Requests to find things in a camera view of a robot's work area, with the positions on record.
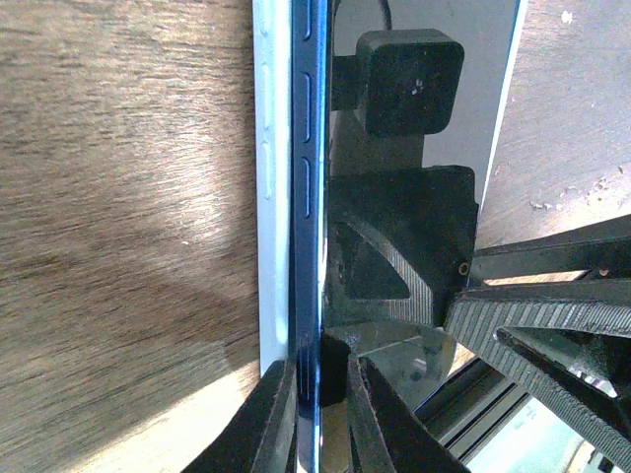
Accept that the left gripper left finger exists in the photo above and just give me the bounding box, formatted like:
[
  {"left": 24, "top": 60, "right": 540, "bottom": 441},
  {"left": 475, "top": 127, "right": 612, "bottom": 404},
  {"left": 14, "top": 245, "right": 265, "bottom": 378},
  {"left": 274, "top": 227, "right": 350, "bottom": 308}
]
[{"left": 183, "top": 361, "right": 297, "bottom": 472}]

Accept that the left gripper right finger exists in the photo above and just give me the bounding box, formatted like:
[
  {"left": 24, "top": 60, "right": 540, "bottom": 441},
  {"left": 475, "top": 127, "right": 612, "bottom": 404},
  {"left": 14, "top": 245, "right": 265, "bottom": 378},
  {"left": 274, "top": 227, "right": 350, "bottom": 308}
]
[{"left": 346, "top": 356, "right": 468, "bottom": 472}]

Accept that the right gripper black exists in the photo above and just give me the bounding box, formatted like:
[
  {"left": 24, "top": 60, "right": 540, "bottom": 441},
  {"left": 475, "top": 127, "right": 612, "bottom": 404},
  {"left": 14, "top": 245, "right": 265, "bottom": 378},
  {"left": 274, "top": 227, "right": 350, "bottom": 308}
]
[{"left": 445, "top": 215, "right": 630, "bottom": 471}]

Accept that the blue phone black screen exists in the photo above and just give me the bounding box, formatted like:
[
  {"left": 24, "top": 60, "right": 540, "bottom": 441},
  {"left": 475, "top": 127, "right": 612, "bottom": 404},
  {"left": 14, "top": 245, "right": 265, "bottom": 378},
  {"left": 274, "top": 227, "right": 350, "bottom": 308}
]
[{"left": 290, "top": 1, "right": 524, "bottom": 472}]

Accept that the light blue phone case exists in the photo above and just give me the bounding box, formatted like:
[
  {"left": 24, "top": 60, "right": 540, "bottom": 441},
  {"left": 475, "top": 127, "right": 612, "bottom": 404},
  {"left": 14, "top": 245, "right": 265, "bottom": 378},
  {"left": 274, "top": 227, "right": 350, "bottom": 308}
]
[{"left": 252, "top": 1, "right": 527, "bottom": 371}]

